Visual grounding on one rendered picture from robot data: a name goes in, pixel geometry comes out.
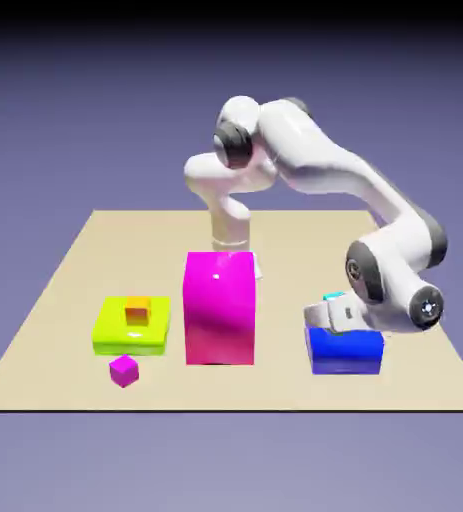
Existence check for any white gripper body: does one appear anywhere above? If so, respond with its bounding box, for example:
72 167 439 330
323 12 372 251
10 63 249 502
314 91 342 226
303 300 333 331

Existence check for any small orange cube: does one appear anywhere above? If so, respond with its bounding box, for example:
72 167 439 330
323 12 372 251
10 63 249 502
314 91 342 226
124 295 152 327

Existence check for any small magenta cube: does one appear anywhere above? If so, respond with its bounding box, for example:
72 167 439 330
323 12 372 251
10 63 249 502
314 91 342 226
108 353 140 389

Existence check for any large blue box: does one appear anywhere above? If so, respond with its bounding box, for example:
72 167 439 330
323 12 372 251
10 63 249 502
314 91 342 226
304 325 385 376

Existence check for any large magenta box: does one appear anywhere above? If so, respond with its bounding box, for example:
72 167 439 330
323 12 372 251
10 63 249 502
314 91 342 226
182 250 257 366

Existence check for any large yellow-green box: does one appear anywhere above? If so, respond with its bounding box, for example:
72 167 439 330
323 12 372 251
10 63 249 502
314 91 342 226
91 295 172 357

